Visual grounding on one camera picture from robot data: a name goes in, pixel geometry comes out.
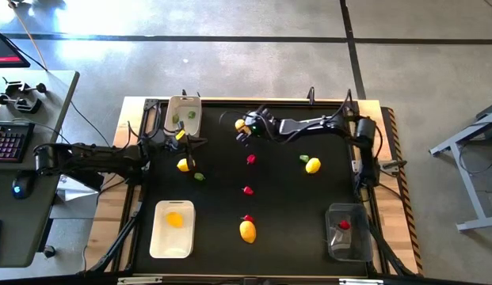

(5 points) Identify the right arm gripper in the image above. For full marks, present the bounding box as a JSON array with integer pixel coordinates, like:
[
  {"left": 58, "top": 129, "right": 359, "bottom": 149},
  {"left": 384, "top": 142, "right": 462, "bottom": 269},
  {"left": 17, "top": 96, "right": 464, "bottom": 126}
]
[{"left": 236, "top": 109, "right": 280, "bottom": 146}]

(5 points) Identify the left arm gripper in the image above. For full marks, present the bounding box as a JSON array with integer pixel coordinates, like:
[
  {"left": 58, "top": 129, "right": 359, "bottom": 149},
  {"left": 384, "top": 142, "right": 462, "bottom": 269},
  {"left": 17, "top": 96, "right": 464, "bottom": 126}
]
[{"left": 165, "top": 135, "right": 209, "bottom": 173}]

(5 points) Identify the small white plastic basket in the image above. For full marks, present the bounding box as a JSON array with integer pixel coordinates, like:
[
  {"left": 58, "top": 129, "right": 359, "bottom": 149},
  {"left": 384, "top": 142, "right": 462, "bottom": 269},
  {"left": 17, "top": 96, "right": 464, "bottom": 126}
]
[{"left": 163, "top": 94, "right": 203, "bottom": 139}]

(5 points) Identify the black table mat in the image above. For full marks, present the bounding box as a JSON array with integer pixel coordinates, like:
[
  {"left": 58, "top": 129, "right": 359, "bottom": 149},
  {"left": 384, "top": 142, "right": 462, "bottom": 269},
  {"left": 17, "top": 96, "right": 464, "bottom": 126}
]
[{"left": 132, "top": 101, "right": 369, "bottom": 277}]

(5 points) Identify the large orange citrus fruit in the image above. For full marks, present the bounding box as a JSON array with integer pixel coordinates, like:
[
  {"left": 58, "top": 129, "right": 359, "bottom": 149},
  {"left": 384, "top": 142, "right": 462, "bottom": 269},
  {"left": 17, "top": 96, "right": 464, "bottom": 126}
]
[{"left": 238, "top": 220, "right": 257, "bottom": 245}]

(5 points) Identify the large white plastic basket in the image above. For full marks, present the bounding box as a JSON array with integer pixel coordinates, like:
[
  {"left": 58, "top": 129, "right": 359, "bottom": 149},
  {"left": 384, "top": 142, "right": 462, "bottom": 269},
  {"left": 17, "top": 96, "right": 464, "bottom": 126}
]
[{"left": 149, "top": 199, "right": 196, "bottom": 260}]

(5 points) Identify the wooden table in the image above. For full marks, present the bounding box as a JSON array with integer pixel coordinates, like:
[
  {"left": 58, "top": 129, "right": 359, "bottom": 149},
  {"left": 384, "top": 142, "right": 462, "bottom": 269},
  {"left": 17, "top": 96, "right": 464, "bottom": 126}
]
[{"left": 83, "top": 96, "right": 424, "bottom": 278}]

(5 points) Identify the white paper sheet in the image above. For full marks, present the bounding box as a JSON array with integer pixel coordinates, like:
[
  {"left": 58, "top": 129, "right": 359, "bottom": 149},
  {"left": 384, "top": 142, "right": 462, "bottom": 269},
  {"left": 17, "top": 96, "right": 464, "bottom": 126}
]
[{"left": 55, "top": 173, "right": 100, "bottom": 203}]

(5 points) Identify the clear plastic bin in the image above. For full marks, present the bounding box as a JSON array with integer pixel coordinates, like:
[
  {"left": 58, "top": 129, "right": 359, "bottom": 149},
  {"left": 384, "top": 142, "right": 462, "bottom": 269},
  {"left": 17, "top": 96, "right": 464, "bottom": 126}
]
[{"left": 324, "top": 202, "right": 374, "bottom": 263}]

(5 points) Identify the yellow black hazard tape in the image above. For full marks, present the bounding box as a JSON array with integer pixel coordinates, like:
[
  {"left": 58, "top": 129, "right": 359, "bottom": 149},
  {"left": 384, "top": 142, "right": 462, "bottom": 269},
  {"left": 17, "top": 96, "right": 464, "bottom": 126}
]
[{"left": 387, "top": 106, "right": 424, "bottom": 274}]

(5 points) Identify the black bench clamp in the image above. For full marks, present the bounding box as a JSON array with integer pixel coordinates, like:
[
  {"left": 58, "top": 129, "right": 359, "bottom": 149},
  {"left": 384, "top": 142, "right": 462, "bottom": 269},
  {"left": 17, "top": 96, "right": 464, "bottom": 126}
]
[
  {"left": 0, "top": 93, "right": 44, "bottom": 115},
  {"left": 2, "top": 77, "right": 48, "bottom": 96}
]

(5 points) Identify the black computer mouse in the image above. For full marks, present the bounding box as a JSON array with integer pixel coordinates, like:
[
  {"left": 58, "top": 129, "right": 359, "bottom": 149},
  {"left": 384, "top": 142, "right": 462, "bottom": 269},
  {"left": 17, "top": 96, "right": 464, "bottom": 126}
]
[{"left": 11, "top": 173, "right": 35, "bottom": 200}]

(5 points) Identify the grey desk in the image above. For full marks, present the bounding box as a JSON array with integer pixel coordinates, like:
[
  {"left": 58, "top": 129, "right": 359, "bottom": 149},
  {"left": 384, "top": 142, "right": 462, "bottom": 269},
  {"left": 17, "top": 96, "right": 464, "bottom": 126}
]
[{"left": 0, "top": 70, "right": 81, "bottom": 269}]

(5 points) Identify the backlit black keyboard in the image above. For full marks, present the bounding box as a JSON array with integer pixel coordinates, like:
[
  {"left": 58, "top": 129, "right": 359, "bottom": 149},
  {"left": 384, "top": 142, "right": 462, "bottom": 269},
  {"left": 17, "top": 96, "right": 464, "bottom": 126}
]
[{"left": 0, "top": 121, "right": 36, "bottom": 164}]

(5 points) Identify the black computer monitor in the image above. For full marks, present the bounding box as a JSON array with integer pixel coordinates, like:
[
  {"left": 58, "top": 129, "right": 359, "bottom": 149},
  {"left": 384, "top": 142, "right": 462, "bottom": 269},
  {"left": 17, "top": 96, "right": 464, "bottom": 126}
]
[{"left": 0, "top": 25, "right": 32, "bottom": 69}]

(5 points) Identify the grey metal stand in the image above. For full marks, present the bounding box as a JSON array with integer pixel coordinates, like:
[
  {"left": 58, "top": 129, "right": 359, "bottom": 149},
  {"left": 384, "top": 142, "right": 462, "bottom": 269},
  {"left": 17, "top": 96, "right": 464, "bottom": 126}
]
[{"left": 429, "top": 101, "right": 492, "bottom": 233}]

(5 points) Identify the black aluminium rig frame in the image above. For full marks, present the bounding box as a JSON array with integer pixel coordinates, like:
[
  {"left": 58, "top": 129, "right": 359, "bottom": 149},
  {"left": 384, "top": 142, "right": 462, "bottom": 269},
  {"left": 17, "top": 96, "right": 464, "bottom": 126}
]
[{"left": 77, "top": 97, "right": 419, "bottom": 285}]

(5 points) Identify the black floor cable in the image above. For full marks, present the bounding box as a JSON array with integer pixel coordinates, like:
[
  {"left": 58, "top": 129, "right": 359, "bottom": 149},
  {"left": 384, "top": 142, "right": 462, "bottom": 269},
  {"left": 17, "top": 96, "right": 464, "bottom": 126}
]
[{"left": 69, "top": 100, "right": 113, "bottom": 148}]

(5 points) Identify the silver metal bracket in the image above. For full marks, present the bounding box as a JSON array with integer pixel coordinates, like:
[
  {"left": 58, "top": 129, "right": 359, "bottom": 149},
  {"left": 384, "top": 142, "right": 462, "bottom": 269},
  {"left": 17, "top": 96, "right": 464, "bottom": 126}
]
[
  {"left": 339, "top": 278, "right": 384, "bottom": 285},
  {"left": 117, "top": 276, "right": 163, "bottom": 285}
]

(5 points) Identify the yellow cord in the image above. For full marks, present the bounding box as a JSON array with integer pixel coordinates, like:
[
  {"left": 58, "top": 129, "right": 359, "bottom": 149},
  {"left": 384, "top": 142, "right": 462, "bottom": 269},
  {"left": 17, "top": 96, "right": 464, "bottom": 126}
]
[{"left": 7, "top": 0, "right": 48, "bottom": 71}]

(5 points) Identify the black stand cable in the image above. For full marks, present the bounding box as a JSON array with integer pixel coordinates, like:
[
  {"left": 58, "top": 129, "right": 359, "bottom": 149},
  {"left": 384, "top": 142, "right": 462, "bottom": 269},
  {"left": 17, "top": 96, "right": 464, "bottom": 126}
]
[{"left": 458, "top": 132, "right": 492, "bottom": 176}]

